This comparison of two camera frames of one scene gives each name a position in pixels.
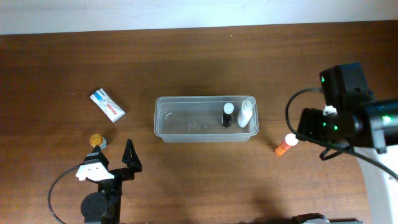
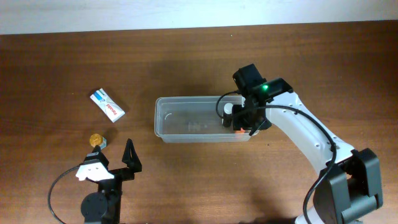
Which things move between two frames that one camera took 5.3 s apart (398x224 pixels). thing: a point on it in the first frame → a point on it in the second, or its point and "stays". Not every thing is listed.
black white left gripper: [118, 173] stays
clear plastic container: [199, 119] stays
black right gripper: [311, 124] → [237, 121]
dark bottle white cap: [227, 116] stays
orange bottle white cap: [290, 140] → [241, 131]
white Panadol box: [102, 99] stays
